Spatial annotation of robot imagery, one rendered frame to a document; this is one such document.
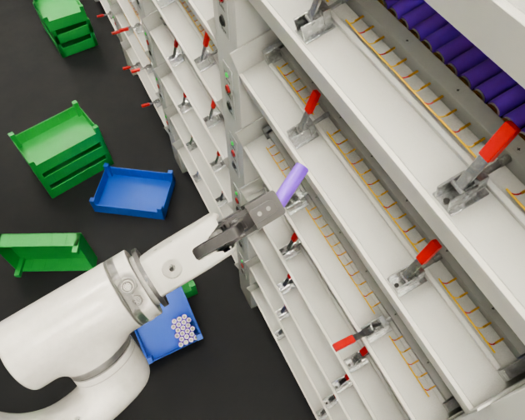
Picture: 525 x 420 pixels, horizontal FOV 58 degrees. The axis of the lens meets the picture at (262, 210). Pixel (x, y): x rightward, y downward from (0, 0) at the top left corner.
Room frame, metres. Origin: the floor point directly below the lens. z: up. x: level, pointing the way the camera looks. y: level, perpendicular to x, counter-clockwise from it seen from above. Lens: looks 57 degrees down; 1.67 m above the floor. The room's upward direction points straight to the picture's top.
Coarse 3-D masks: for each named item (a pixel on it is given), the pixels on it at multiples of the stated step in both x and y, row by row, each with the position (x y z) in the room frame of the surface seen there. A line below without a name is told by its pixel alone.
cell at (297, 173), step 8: (296, 168) 0.35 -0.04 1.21; (304, 168) 0.35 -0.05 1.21; (288, 176) 0.34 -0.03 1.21; (296, 176) 0.34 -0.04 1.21; (304, 176) 0.34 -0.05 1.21; (288, 184) 0.33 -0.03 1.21; (296, 184) 0.33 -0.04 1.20; (280, 192) 0.32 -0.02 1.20; (288, 192) 0.32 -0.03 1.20; (280, 200) 0.31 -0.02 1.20; (288, 200) 0.32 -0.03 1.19
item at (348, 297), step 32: (256, 128) 0.64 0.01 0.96; (256, 160) 0.59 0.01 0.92; (320, 224) 0.44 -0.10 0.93; (320, 256) 0.38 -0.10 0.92; (352, 288) 0.31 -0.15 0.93; (352, 320) 0.26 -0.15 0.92; (384, 352) 0.21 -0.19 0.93; (416, 384) 0.16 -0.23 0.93; (416, 416) 0.12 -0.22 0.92; (448, 416) 0.12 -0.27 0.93
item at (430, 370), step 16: (288, 160) 0.56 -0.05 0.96; (320, 208) 0.45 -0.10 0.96; (336, 224) 0.42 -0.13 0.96; (352, 256) 0.36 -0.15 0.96; (368, 272) 0.33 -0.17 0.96; (368, 304) 0.28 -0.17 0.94; (384, 304) 0.27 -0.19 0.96; (400, 320) 0.25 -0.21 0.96; (400, 352) 0.20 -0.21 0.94; (416, 352) 0.20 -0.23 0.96; (432, 368) 0.18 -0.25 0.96
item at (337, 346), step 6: (366, 330) 0.24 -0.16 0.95; (372, 330) 0.24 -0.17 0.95; (348, 336) 0.23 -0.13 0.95; (354, 336) 0.23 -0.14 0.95; (360, 336) 0.23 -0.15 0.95; (336, 342) 0.22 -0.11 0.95; (342, 342) 0.22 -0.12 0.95; (348, 342) 0.22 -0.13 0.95; (336, 348) 0.21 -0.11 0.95; (342, 348) 0.21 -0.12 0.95
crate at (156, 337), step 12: (180, 288) 0.68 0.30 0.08; (168, 300) 0.64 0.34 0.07; (180, 300) 0.64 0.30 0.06; (168, 312) 0.60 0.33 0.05; (180, 312) 0.60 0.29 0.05; (144, 324) 0.55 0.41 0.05; (156, 324) 0.56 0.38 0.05; (168, 324) 0.56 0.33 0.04; (192, 324) 0.56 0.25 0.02; (144, 336) 0.52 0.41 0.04; (156, 336) 0.52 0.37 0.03; (168, 336) 0.52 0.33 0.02; (144, 348) 0.47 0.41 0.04; (156, 348) 0.48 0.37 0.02; (168, 348) 0.48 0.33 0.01; (180, 348) 0.47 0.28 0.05; (156, 360) 0.43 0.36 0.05
